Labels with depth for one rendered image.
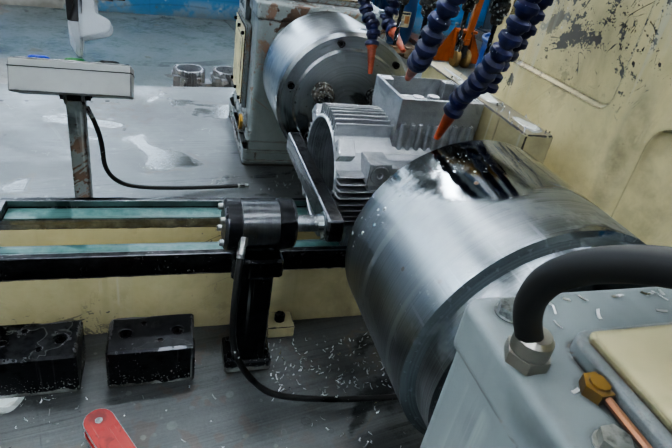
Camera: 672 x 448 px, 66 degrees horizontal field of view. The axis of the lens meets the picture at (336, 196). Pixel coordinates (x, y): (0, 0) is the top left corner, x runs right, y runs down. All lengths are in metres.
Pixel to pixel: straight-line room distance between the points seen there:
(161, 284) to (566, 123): 0.59
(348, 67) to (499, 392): 0.70
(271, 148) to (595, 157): 0.70
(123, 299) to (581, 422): 0.59
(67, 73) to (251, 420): 0.57
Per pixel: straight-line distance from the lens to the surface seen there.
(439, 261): 0.42
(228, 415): 0.68
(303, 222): 0.60
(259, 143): 1.19
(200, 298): 0.75
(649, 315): 0.37
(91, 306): 0.75
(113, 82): 0.89
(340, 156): 0.65
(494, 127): 0.71
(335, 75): 0.92
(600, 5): 0.79
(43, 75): 0.91
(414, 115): 0.69
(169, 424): 0.68
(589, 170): 0.76
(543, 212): 0.44
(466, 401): 0.34
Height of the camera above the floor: 1.34
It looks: 29 degrees down
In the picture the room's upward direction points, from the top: 10 degrees clockwise
